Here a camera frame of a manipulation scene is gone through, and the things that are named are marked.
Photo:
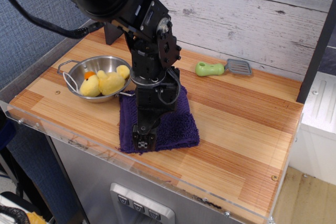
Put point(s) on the yellow black bag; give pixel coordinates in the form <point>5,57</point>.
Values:
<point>17,210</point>

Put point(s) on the dark right upright post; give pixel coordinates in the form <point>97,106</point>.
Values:
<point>317,55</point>

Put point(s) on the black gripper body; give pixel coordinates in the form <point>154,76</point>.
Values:
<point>155,102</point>

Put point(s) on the dark upright post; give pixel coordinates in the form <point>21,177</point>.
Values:
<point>112,33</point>
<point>317,55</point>

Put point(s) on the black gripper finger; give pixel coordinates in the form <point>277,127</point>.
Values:
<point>135,136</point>
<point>152,137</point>

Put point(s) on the dark left upright post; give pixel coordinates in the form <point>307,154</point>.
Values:
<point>112,33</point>

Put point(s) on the clear acrylic table guard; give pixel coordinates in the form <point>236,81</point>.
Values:
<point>233,175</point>

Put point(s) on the yellow plush duck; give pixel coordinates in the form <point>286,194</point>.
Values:
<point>104,83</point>

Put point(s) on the white ridged side unit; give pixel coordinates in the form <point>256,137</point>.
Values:
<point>313,151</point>

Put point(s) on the green handled toy spatula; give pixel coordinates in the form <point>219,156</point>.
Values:
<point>234,66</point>

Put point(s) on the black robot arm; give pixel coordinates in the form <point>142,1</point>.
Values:
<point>148,31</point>

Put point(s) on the steel bowl with handles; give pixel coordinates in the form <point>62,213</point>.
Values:
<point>72,72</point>

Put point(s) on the stainless cabinet front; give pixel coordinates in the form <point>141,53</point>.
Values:
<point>91,175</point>

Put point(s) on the silver button control panel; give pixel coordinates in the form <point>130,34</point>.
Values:
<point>132,207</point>

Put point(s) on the purple terry cloth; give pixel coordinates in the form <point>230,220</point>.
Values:
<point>176,130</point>

